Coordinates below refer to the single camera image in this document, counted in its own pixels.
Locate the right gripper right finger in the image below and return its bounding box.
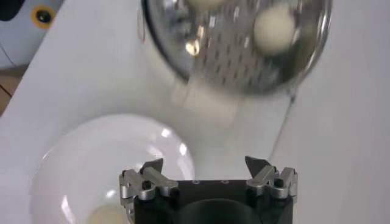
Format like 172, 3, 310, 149
244, 155, 299, 200

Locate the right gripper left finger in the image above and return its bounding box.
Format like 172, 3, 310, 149
118, 157, 180, 202

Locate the white steamed baozi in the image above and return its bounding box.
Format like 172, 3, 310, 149
185, 0, 226, 10
87, 203, 129, 224
252, 5, 298, 55

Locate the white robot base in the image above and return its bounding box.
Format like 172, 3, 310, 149
0, 0, 66, 69

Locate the perforated steel steamer basket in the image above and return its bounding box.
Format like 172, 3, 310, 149
141, 0, 333, 96

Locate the round white plate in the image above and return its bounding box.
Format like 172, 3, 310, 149
29, 114, 196, 224

